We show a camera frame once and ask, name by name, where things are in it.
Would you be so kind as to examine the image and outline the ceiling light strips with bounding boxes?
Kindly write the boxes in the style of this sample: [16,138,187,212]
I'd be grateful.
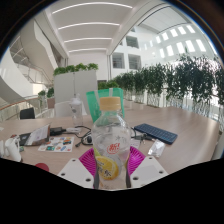
[51,1,134,54]

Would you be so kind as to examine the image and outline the row of green hedge plants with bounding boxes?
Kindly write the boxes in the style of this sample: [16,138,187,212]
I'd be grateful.
[97,54,224,118]

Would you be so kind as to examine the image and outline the white planter cabinet with plants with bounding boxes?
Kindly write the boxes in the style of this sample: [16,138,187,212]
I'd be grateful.
[52,62,100,104]

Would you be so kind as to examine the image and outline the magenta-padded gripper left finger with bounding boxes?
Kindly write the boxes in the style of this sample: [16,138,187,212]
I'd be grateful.
[57,147,100,190]

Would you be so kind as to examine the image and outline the brown planter with green plant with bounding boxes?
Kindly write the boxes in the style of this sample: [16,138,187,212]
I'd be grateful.
[45,87,56,109]

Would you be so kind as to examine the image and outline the black cable tangle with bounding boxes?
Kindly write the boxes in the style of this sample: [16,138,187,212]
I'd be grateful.
[49,125,94,148]

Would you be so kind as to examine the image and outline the black chair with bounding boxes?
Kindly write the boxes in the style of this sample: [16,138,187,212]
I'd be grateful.
[19,107,36,120]

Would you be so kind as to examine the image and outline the black notebook with white booklet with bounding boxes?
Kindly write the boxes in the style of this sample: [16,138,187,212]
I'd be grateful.
[18,124,52,147]

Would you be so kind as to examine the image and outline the colourful sticker sheet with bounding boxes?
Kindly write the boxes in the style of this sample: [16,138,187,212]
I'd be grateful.
[37,135,75,153]

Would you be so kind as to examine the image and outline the green tote bag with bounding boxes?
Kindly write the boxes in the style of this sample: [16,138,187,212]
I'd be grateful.
[85,87,125,123]

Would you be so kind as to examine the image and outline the clear shaker bottle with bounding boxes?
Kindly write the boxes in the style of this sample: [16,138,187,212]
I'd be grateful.
[69,93,84,128]

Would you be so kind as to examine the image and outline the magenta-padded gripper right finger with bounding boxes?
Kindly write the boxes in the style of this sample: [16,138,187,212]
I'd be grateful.
[125,145,169,189]

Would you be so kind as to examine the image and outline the white ceramic mug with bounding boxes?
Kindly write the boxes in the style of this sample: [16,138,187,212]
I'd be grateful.
[3,137,23,163]

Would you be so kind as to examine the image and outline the clear plastic bag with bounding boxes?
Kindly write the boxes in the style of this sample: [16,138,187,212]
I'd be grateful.
[147,139,166,158]

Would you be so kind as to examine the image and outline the clear lemon drink bottle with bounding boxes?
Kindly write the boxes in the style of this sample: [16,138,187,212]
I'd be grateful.
[91,96,133,191]

